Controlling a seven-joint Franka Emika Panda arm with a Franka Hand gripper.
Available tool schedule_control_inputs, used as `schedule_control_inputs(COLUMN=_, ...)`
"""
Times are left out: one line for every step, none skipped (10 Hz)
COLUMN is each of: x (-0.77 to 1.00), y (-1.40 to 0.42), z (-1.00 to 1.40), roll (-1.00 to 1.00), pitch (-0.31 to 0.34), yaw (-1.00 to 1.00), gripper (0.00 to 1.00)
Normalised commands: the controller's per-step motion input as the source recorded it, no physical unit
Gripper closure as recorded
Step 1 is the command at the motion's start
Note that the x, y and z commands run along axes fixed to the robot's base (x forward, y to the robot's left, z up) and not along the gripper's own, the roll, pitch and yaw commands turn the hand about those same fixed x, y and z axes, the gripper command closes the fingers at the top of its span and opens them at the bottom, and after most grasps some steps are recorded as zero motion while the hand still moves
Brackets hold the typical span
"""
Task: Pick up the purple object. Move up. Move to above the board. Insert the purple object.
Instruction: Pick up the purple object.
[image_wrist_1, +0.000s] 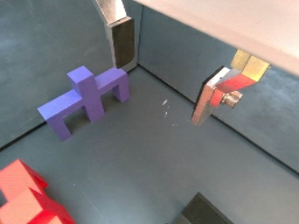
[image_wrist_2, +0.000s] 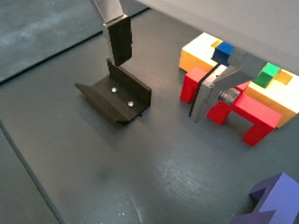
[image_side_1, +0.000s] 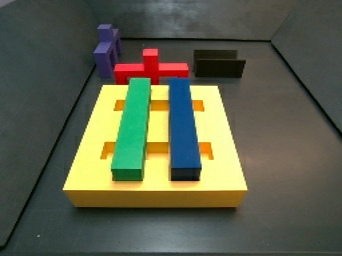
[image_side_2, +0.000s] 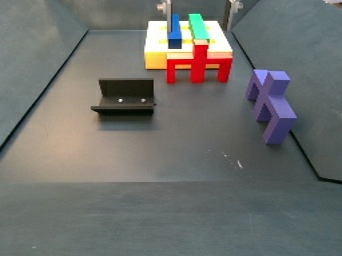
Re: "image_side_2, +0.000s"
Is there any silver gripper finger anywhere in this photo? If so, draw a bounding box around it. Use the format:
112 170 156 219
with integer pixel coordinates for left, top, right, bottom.
156 0 172 31
227 0 243 30

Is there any purple comb-shaped block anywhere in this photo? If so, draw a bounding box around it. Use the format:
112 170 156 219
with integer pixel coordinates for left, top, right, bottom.
245 69 296 145

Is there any yellow slotted board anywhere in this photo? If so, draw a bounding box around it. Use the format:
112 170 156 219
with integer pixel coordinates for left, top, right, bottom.
144 21 232 70

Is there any green bar block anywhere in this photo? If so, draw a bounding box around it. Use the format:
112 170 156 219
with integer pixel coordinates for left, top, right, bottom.
188 13 209 41

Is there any blue bar block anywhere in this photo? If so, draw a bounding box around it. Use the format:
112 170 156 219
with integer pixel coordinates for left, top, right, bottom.
167 14 181 49

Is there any red comb-shaped block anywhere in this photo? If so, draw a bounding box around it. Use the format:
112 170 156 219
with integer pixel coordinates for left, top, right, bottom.
165 39 232 84

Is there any black angle bracket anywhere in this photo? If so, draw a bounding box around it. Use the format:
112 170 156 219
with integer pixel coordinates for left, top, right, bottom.
91 78 155 115

